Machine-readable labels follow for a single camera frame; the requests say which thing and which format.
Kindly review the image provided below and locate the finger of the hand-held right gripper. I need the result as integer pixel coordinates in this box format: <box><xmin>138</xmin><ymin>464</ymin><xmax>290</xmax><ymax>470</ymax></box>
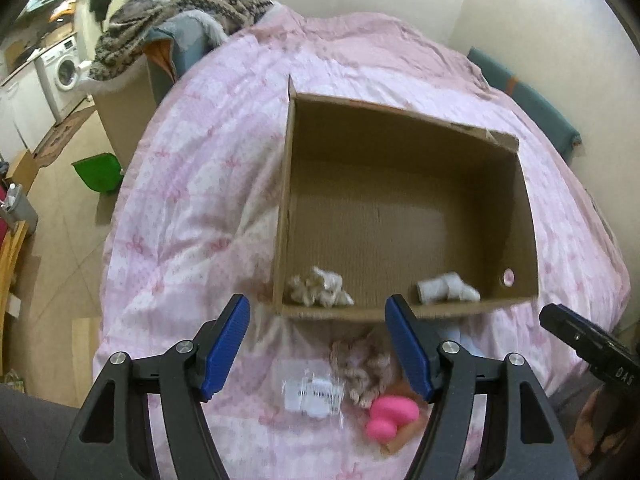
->
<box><xmin>539</xmin><ymin>303</ymin><xmax>608</xmax><ymax>363</ymax></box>

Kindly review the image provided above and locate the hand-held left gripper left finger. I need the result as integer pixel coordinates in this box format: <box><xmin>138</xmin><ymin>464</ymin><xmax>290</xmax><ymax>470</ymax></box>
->
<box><xmin>55</xmin><ymin>294</ymin><xmax>251</xmax><ymax>480</ymax></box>

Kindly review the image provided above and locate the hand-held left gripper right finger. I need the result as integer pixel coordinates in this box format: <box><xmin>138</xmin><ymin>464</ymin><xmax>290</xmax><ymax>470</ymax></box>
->
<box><xmin>384</xmin><ymin>294</ymin><xmax>577</xmax><ymax>480</ymax></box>

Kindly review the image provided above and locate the beige knitted sock bundle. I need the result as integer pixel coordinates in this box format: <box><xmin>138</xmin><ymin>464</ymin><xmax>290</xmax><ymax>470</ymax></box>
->
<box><xmin>330</xmin><ymin>332</ymin><xmax>401</xmax><ymax>408</ymax></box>

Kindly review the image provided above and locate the tan soft item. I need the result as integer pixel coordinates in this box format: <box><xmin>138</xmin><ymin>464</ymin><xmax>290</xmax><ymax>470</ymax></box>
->
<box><xmin>380</xmin><ymin>377</ymin><xmax>426</xmax><ymax>458</ymax></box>

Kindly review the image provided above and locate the person's right hand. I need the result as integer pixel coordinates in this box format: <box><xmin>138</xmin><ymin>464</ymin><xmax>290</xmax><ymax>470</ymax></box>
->
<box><xmin>574</xmin><ymin>389</ymin><xmax>621</xmax><ymax>467</ymax></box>

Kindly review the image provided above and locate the white rolled sock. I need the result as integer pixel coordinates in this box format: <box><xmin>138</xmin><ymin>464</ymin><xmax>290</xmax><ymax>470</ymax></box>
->
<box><xmin>416</xmin><ymin>272</ymin><xmax>482</xmax><ymax>306</ymax></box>

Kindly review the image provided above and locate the pink rubber toy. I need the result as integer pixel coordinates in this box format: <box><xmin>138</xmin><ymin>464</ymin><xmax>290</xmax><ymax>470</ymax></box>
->
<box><xmin>365</xmin><ymin>395</ymin><xmax>421</xmax><ymax>440</ymax></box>

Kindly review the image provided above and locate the clear plastic bag white label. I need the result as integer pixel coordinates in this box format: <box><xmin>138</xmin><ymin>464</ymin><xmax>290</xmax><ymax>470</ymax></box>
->
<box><xmin>280</xmin><ymin>367</ymin><xmax>346</xmax><ymax>418</ymax></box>

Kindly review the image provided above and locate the white fluffy sock bundle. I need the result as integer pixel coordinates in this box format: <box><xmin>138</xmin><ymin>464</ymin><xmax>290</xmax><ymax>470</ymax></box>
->
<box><xmin>285</xmin><ymin>266</ymin><xmax>355</xmax><ymax>309</ymax></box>

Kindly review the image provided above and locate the pink floral blanket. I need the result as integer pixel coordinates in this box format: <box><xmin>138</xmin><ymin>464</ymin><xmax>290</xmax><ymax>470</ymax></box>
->
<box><xmin>91</xmin><ymin>2</ymin><xmax>632</xmax><ymax>480</ymax></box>

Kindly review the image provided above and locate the person's grey pants leg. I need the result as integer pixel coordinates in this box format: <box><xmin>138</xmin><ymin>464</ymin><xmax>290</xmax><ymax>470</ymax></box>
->
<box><xmin>0</xmin><ymin>384</ymin><xmax>108</xmax><ymax>480</ymax></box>

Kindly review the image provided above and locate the green dustpan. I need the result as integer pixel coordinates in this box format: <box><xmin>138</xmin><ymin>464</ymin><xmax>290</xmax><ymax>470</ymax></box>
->
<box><xmin>71</xmin><ymin>152</ymin><xmax>123</xmax><ymax>196</ymax></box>

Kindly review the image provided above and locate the teal headboard cushion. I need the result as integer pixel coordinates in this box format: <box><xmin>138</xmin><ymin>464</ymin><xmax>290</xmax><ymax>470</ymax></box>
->
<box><xmin>467</xmin><ymin>47</ymin><xmax>582</xmax><ymax>163</ymax></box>

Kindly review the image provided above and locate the grey plastic bin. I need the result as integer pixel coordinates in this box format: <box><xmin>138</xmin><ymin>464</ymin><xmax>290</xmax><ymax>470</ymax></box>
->
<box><xmin>0</xmin><ymin>184</ymin><xmax>40</xmax><ymax>233</ymax></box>

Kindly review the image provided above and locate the tall beige cardboard box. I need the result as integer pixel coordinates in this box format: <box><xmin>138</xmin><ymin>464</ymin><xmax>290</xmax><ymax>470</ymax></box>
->
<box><xmin>92</xmin><ymin>55</ymin><xmax>173</xmax><ymax>168</ymax></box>

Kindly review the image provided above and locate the brown door mat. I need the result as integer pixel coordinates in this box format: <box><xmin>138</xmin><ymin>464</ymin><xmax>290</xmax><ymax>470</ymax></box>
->
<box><xmin>32</xmin><ymin>105</ymin><xmax>96</xmax><ymax>166</ymax></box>

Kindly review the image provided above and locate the white kitchen counter cabinet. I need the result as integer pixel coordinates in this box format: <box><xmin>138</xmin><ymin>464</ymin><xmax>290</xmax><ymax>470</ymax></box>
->
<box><xmin>0</xmin><ymin>67</ymin><xmax>56</xmax><ymax>153</ymax></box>

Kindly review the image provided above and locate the white washing machine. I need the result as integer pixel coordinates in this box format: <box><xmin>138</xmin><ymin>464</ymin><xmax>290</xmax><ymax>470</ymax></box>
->
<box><xmin>35</xmin><ymin>35</ymin><xmax>83</xmax><ymax>121</ymax></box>

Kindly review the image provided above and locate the pile of knitted clothes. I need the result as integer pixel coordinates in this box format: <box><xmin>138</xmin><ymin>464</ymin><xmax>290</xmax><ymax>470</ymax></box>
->
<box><xmin>89</xmin><ymin>0</ymin><xmax>275</xmax><ymax>82</ymax></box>

